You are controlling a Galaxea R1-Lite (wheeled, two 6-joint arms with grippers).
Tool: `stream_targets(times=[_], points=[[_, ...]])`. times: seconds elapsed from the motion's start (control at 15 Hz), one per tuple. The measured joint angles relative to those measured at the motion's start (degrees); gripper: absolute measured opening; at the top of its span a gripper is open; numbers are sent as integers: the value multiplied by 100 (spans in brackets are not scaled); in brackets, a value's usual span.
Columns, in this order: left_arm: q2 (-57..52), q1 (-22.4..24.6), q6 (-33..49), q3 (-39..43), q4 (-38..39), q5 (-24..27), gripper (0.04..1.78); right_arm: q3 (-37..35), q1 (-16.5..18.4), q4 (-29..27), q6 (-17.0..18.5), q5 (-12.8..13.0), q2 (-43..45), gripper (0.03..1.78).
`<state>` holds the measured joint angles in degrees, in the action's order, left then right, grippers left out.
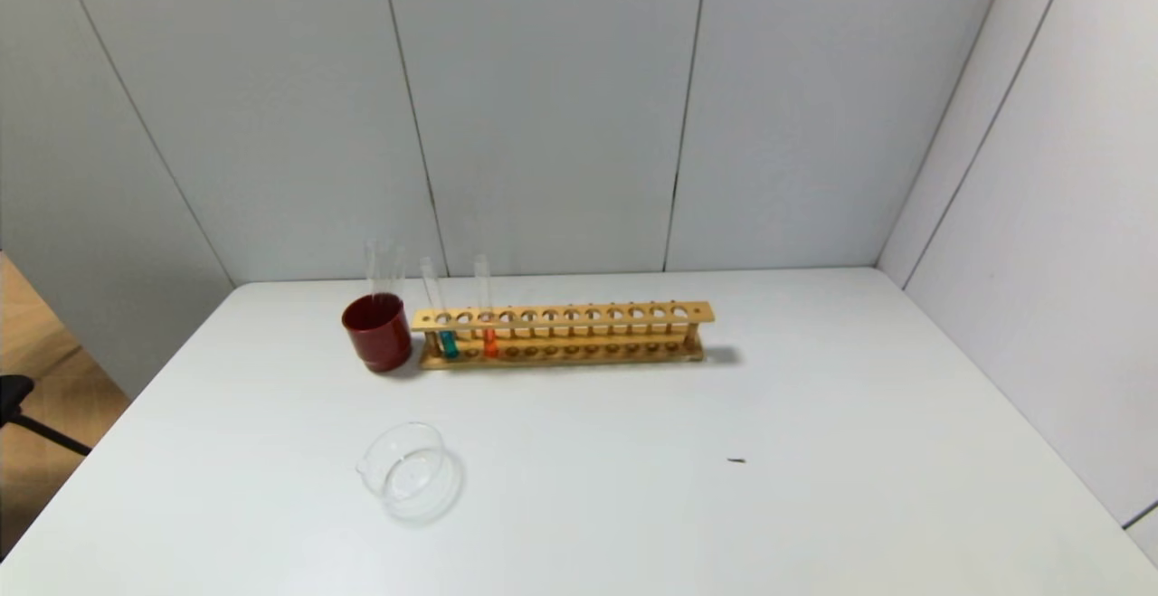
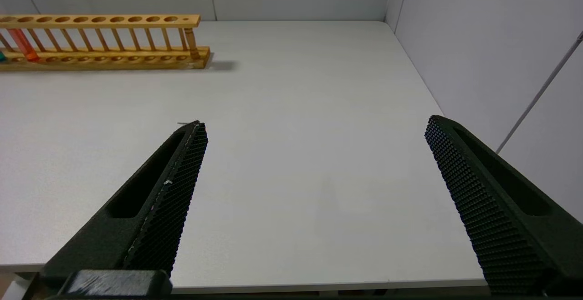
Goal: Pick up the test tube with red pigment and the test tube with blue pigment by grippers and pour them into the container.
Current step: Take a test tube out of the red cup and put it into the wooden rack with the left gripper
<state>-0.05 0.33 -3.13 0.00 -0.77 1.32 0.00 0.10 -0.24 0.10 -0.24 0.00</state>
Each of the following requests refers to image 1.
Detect red pigment glass test tube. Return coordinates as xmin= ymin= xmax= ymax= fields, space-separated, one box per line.
xmin=473 ymin=254 xmax=499 ymax=359

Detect wooden test tube rack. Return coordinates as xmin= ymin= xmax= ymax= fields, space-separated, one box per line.
xmin=412 ymin=300 xmax=716 ymax=371

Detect dark red cup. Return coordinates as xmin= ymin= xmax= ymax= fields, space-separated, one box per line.
xmin=341 ymin=293 xmax=414 ymax=374

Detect clear glass spouted dish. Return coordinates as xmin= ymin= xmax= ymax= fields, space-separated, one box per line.
xmin=356 ymin=422 xmax=464 ymax=525

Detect black chair base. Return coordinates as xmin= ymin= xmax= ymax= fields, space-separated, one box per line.
xmin=0 ymin=375 xmax=91 ymax=457

